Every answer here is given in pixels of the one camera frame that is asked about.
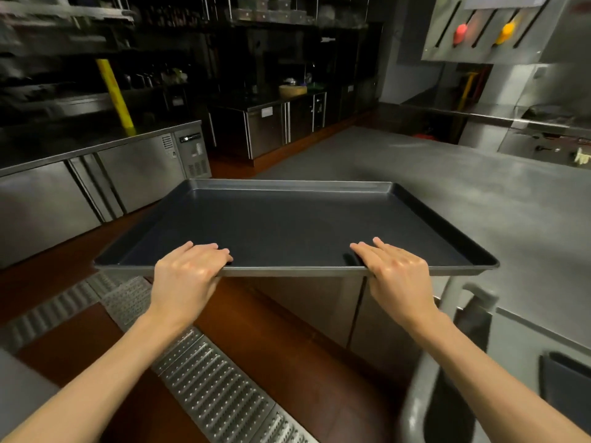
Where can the person's right hand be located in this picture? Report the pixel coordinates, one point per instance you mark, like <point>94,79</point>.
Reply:
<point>399,286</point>

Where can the person's left hand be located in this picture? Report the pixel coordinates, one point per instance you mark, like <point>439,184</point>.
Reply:
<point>184,281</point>

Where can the person's left fingers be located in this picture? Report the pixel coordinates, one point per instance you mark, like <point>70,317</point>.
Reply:
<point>210,256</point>

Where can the person's right fingers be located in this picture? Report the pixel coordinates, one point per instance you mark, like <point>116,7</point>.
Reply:
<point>371,256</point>

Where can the dark rectangular baking tray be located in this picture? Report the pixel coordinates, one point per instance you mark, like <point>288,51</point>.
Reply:
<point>286,226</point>

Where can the person's left forearm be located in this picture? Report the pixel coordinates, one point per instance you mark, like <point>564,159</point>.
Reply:
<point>101,382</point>

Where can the person's right forearm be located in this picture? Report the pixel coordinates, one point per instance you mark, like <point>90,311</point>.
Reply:
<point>489,387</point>

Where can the stainless steel cabinet under table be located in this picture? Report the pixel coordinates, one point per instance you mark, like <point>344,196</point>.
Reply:
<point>323,309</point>

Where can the long stainless steel counter fridge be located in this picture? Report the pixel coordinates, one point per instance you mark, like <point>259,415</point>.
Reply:
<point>92,189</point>

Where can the small stainless steel counter fridge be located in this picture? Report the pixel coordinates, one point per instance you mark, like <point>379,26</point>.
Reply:
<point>268,126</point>

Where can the round wooden chopping block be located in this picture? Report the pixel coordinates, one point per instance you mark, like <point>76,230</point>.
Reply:
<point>292,91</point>

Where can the group of bottles and jugs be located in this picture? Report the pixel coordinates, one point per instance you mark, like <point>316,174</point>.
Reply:
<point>154,78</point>

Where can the yellow pole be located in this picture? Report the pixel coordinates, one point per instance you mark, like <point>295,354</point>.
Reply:
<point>115,94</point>

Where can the stainless steel cooking counter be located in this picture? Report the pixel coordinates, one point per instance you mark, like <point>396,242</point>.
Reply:
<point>508,119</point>

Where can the dark plastic bin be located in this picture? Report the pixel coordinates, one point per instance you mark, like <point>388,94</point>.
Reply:
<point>565,392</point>

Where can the row of clear storage containers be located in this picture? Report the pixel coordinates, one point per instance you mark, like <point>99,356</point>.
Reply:
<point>272,9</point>

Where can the stainless steel knife rack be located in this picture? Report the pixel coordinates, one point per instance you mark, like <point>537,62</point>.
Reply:
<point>489,27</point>

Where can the metal wall shelf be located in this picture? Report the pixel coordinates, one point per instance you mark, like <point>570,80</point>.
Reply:
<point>55,22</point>

